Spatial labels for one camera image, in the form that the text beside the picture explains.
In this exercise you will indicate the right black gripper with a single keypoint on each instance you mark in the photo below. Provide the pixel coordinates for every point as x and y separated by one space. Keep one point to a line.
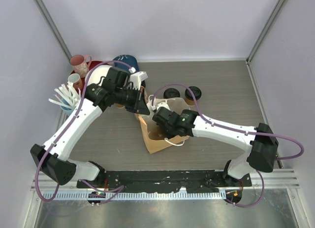
168 135

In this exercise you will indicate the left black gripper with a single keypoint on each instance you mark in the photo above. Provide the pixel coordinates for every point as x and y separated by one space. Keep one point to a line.
139 106

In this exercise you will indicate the brown paper cup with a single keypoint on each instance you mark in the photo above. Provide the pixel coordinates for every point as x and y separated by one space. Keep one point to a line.
190 102

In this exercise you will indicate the black coffee lid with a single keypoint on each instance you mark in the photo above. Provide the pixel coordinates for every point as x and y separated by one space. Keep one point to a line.
194 91
171 93

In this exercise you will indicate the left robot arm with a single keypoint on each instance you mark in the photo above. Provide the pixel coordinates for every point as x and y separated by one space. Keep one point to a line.
106 85

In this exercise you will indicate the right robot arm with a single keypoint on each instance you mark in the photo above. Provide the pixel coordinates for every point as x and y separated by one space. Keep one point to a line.
259 146

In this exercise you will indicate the stacked brown paper cups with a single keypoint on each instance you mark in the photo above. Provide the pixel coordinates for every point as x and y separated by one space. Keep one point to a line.
119 105

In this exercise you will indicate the white paper plate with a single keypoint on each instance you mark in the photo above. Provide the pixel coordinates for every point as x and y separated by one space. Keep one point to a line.
97 76

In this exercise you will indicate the red round tray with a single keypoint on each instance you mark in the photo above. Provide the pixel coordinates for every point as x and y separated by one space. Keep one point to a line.
86 68

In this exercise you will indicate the small pink floral mug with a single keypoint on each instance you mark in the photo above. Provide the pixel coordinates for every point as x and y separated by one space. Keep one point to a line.
76 81

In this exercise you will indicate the light blue holder cup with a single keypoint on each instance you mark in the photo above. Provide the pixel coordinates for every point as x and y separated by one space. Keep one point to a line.
67 111

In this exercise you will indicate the tall pink floral mug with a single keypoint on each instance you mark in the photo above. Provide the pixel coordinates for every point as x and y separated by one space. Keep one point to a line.
77 61

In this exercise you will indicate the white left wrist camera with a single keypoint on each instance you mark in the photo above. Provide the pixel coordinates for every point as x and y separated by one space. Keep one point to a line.
136 78

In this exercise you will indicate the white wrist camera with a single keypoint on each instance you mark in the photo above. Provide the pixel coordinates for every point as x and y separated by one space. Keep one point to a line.
136 78
155 104

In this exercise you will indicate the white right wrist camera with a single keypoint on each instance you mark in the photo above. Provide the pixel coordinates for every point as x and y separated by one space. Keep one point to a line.
155 104

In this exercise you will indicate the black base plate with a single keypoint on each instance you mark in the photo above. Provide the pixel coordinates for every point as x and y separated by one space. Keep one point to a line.
167 181

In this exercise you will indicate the aluminium rail frame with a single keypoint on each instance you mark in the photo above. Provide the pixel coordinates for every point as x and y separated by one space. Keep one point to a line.
74 190

